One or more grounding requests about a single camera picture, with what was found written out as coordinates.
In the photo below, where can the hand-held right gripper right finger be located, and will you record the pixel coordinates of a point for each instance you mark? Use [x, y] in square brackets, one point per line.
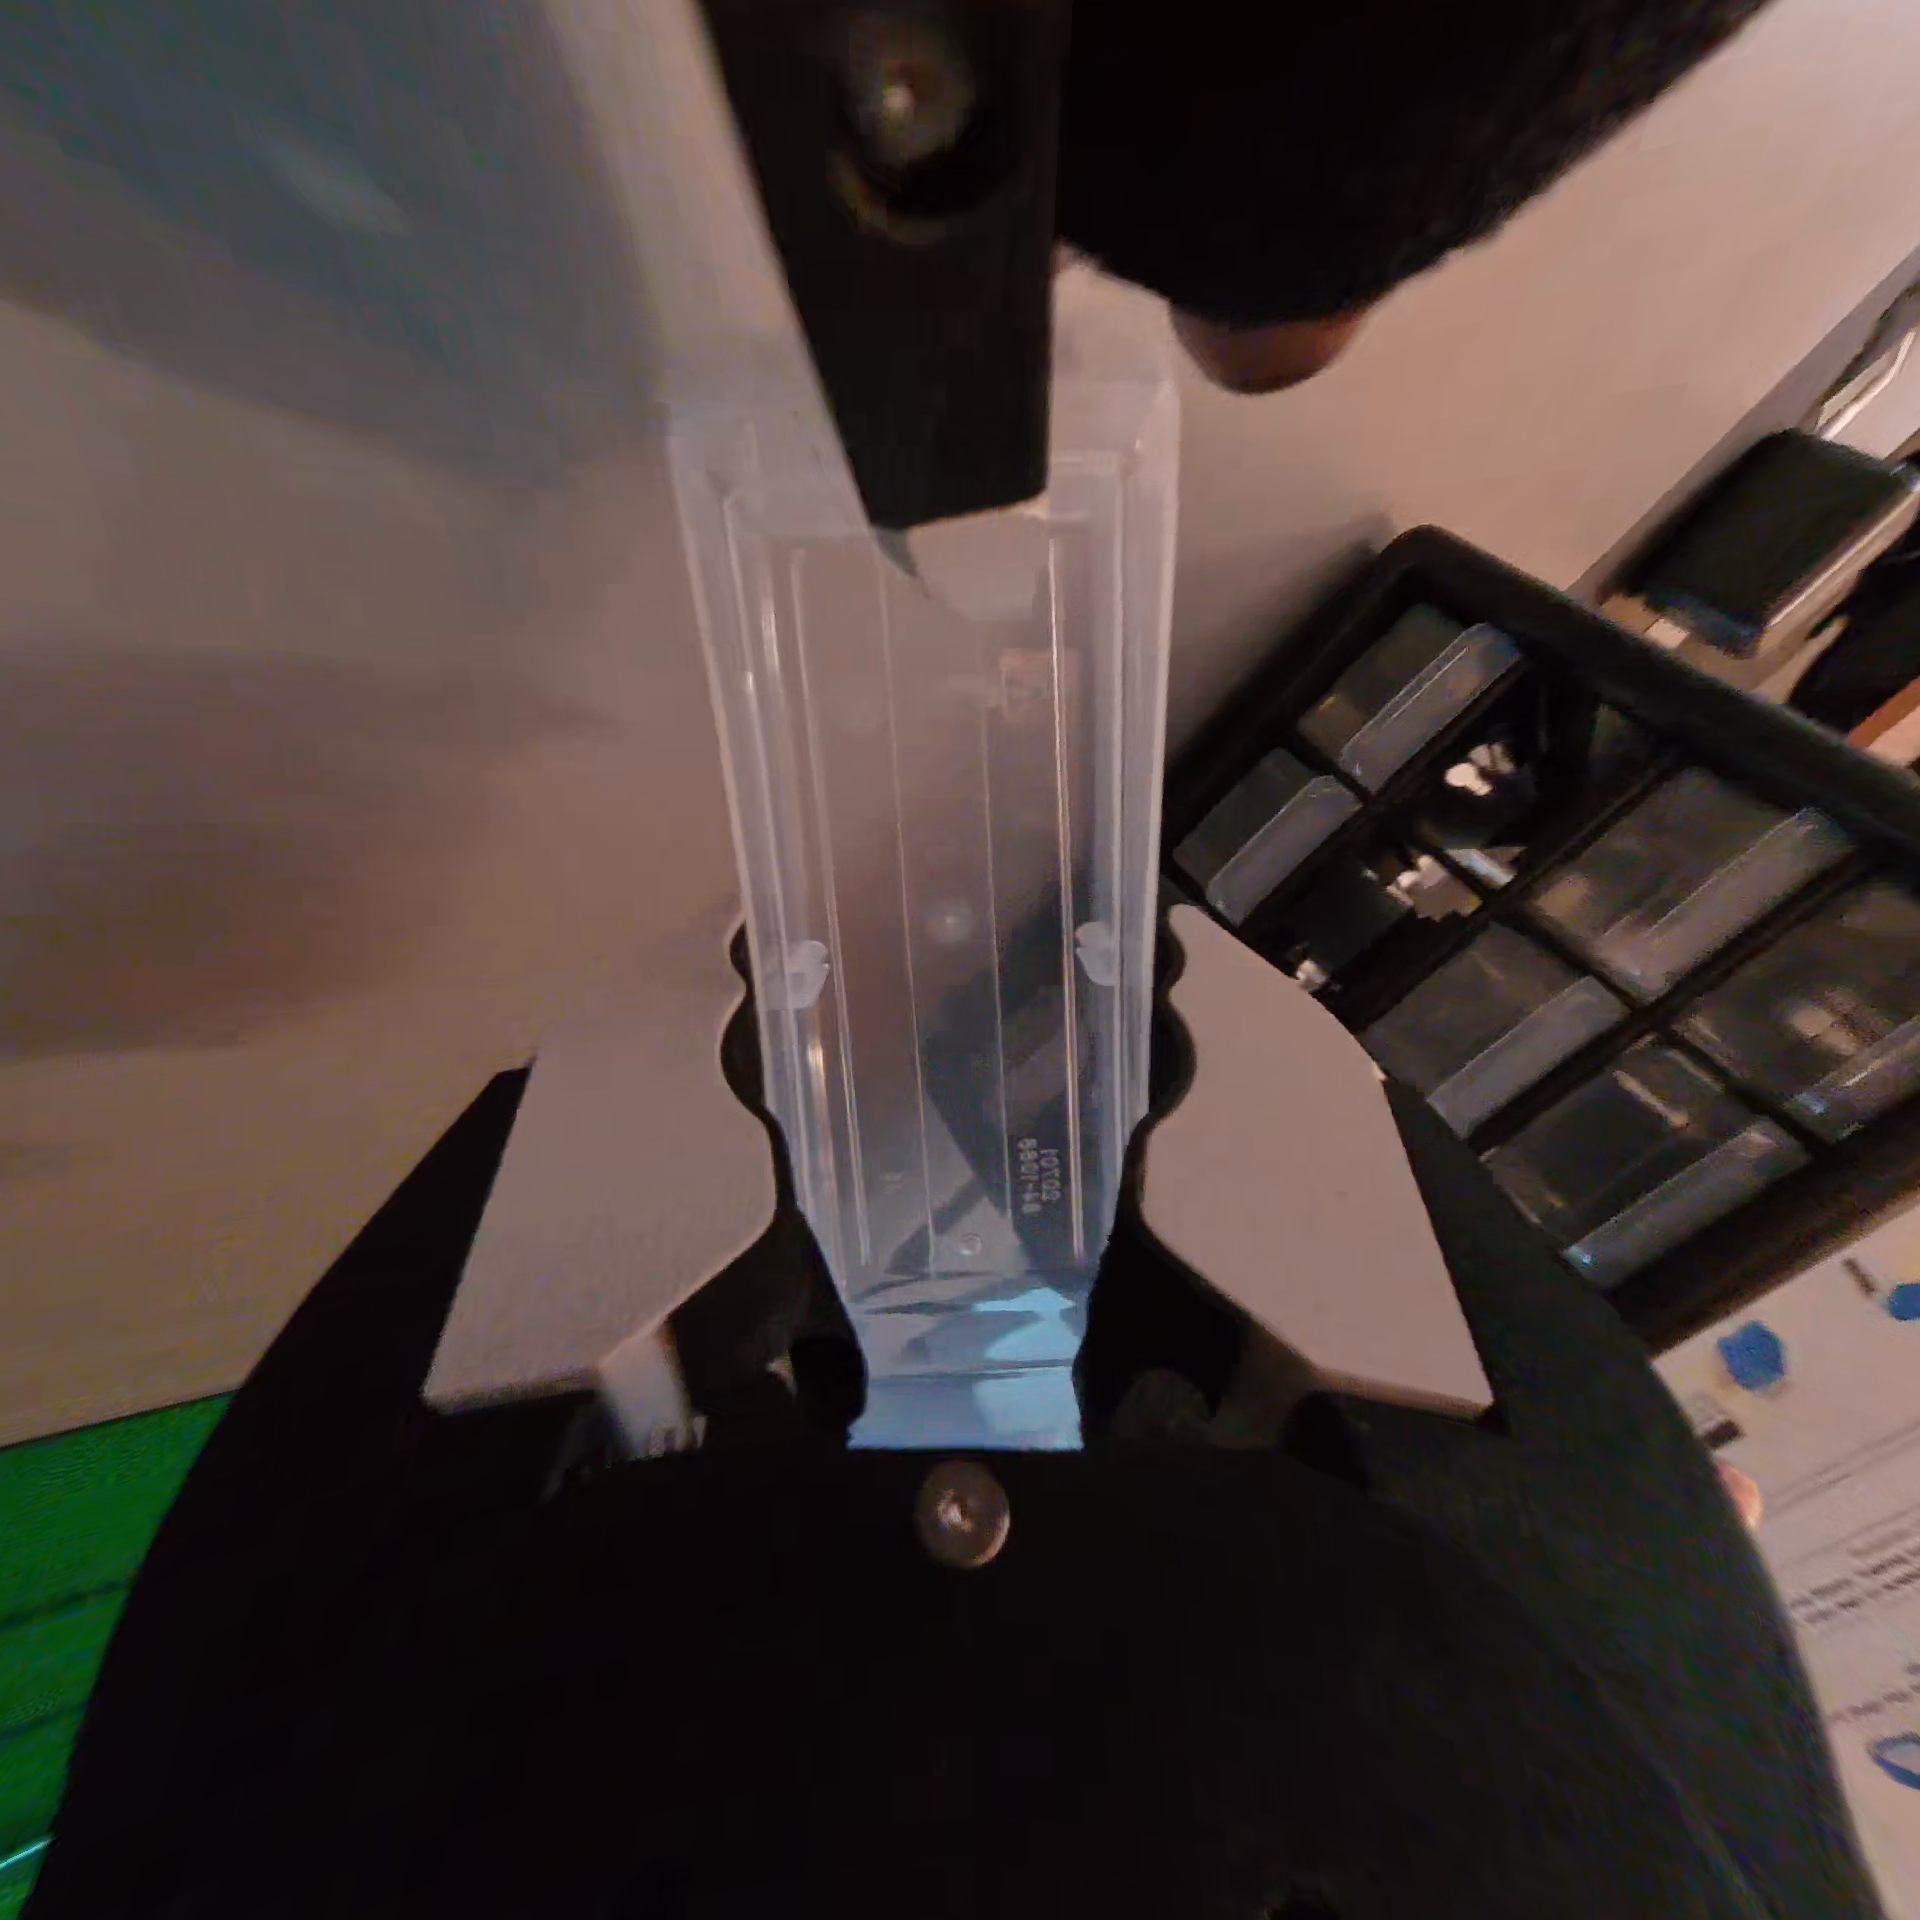
[1304, 1201]

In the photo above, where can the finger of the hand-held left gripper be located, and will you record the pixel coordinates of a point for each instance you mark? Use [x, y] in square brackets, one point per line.
[903, 553]

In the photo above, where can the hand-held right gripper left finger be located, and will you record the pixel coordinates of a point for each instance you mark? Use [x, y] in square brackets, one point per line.
[600, 1201]

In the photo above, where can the clear plastic drawer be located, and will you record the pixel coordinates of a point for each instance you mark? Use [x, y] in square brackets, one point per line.
[931, 751]

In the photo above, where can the set of small clear drawers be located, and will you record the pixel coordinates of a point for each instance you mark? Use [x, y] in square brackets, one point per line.
[1680, 900]

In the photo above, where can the black drawer cabinet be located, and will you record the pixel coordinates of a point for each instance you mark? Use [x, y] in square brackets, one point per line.
[1651, 661]

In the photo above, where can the green plastic bin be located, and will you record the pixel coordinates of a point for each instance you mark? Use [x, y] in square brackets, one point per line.
[74, 1575]

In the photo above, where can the person's left hand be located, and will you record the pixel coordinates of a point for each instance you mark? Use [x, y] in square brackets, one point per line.
[1351, 151]

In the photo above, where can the instruction poster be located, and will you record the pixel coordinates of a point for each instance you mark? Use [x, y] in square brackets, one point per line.
[1844, 1500]

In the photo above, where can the dark grey charger box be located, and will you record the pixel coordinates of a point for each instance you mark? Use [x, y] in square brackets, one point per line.
[1755, 524]

